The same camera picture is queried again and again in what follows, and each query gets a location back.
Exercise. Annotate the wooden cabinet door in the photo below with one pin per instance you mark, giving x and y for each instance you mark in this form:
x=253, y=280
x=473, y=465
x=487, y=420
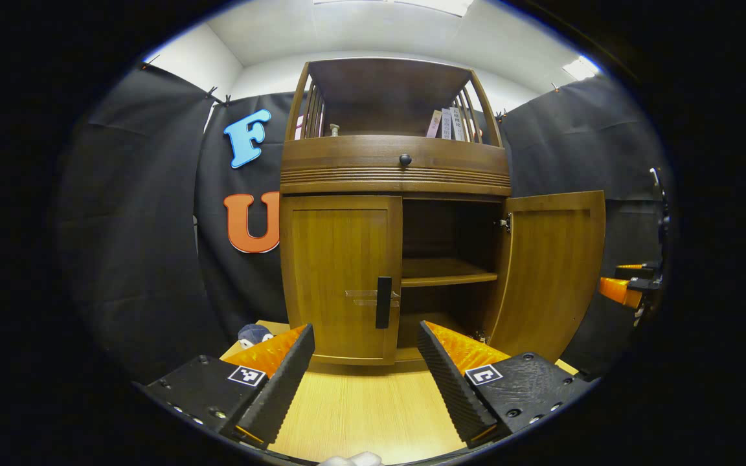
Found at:
x=554, y=272
x=334, y=272

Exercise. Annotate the grey book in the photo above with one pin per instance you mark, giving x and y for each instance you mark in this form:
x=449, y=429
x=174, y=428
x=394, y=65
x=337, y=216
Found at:
x=446, y=124

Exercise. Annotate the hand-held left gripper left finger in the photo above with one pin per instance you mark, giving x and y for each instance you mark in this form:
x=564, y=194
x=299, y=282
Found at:
x=282, y=388

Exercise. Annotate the small ceiling light panel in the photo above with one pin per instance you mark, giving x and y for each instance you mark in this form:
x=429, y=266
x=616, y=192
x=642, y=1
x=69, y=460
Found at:
x=581, y=68

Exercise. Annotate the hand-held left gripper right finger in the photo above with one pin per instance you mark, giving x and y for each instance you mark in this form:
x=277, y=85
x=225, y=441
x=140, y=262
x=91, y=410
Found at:
x=452, y=388

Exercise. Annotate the white book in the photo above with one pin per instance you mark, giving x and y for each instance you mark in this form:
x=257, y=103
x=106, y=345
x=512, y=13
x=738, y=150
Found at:
x=457, y=124

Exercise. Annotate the wooden drawer with black knob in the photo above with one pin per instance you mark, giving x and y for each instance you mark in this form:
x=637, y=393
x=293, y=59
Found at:
x=347, y=158

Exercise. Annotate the large ceiling light panel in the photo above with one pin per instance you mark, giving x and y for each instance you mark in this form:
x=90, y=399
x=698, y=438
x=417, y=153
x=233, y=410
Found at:
x=412, y=5

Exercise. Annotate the penguin plush toy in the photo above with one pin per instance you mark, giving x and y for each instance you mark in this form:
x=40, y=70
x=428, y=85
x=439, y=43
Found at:
x=253, y=334

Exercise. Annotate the pale purple book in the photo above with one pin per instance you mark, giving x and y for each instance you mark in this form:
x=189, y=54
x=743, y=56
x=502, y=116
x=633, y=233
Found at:
x=433, y=124

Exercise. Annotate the black backdrop cloth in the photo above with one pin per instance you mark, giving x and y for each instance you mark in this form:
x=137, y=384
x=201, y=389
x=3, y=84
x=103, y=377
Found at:
x=127, y=226

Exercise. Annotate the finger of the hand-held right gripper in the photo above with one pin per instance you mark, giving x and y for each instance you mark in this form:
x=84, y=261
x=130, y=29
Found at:
x=619, y=290
x=642, y=270

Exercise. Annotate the wooden double-door shoe cabinet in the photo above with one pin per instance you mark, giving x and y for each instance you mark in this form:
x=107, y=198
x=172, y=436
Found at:
x=444, y=272

